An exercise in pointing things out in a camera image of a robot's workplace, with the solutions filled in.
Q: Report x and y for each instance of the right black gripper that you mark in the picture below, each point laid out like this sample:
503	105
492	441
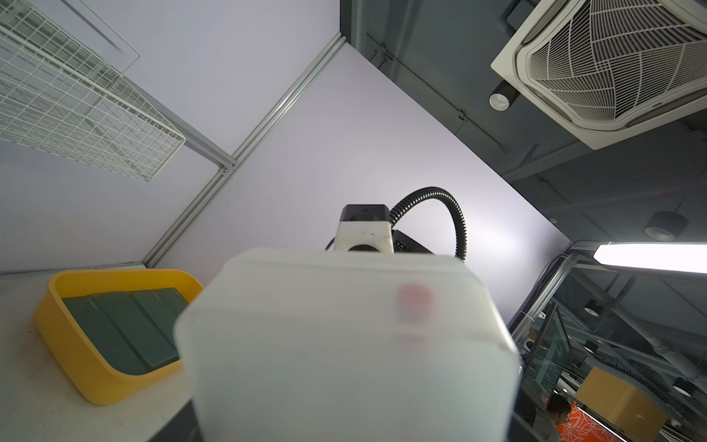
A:
405	244

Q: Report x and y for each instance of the clear pencil case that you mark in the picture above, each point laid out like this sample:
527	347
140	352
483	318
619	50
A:
285	345

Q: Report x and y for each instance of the yellow plastic storage box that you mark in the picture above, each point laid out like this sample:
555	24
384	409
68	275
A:
91	374

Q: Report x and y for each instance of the cardboard box background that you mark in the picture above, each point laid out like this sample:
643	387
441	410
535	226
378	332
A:
623	404

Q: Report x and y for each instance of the black ceiling spotlight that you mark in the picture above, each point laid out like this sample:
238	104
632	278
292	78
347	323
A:
665	226

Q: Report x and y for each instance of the ceiling air conditioner vent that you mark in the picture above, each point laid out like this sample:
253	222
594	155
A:
607	71

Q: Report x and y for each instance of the ceiling light tube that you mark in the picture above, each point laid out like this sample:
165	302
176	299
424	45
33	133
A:
668	257

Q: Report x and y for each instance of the white wire wall basket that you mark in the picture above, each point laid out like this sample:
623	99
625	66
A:
64	91

